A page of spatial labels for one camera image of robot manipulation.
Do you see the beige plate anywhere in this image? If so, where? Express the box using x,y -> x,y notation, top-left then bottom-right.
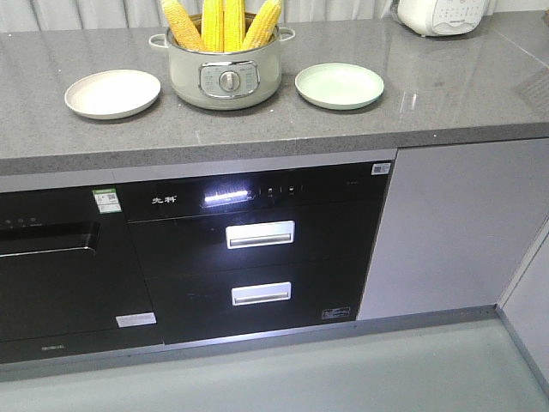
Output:
64,70 -> 161,120

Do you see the white pleated curtain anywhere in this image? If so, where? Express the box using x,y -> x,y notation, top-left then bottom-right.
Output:
1,0 -> 396,33

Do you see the green electric cooking pot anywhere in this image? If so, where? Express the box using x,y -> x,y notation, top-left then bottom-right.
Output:
148,26 -> 295,111

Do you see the grey cabinet door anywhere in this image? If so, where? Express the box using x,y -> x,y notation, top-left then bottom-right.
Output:
359,139 -> 548,320

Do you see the corn cob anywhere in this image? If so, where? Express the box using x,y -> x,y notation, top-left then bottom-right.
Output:
241,0 -> 282,51
201,0 -> 224,52
161,0 -> 206,52
223,0 -> 245,52

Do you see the black drawer sterilizer cabinet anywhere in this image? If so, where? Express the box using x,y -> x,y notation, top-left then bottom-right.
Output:
117,161 -> 392,344

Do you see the grey side cabinet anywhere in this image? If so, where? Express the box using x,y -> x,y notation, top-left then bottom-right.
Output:
498,222 -> 548,379

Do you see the light green plate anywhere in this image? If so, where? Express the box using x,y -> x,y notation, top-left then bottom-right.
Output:
294,63 -> 384,110

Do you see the white blender appliance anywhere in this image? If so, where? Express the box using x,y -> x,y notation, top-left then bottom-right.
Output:
396,0 -> 488,37

